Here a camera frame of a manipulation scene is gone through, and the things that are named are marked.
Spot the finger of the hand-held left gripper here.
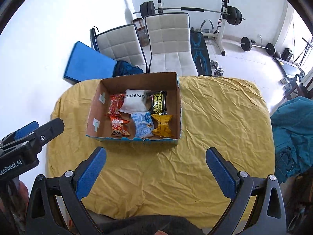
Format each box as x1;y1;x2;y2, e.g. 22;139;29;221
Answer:
29;117;65;153
12;121;40;140

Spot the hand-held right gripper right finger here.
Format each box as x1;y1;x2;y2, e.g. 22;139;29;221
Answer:
205;147;286;235

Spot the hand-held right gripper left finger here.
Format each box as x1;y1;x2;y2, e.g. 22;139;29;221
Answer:
24;146;107;235

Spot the cardboard box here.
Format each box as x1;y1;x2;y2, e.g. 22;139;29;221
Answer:
85;72;183;147

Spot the orange panda snack packet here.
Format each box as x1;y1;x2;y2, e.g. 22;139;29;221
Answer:
108;114;131;137

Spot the light blue tissue packet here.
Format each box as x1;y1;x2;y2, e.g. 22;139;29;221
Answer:
131;111;154;139

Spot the red orange snack packet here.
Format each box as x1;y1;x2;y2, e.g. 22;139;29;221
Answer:
109;93;126;115

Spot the white soft pouch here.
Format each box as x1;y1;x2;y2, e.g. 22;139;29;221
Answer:
120;89;149;114

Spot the black and yellow snack packet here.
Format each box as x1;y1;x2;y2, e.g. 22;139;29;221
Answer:
149;90;168;115

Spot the person's left hand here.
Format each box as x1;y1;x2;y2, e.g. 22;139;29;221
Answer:
0;180;30;226

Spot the yellow tablecloth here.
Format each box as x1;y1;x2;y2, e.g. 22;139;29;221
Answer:
48;76;274;228

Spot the blue foam mat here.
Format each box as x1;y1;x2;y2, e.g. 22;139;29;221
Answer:
64;41;118;84

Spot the teal cloth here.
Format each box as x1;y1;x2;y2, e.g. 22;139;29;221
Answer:
270;97;313;184

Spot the dark blue knit bag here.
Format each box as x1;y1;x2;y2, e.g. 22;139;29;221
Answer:
112;60;144;77

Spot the white quilted chair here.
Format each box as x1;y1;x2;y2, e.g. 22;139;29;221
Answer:
96;24;147;72
144;12;198;75

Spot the dark wooden chair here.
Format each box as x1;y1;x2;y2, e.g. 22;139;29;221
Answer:
285;70;313;101

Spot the black and blue weight bench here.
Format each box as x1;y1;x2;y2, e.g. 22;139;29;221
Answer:
190;31;213;76

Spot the short barbell with black plates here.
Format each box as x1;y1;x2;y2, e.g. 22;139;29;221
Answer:
240;37;276;55

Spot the white bench press rack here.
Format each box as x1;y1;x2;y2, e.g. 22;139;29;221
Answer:
154;0;231;56

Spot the black speaker box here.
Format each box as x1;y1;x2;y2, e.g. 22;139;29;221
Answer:
281;48;293;63

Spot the small brown stool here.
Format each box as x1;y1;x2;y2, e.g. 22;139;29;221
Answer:
133;18;145;31

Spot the black tripod stand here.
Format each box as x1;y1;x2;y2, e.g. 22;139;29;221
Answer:
293;37;313;66

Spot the long barbell with black plates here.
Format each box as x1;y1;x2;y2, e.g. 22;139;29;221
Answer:
133;1;246;26

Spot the dark thin frame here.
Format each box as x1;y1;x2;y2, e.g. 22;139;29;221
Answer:
89;26;99;52

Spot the grey curved handle bar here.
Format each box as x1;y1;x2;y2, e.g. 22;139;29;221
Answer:
201;19;215;33

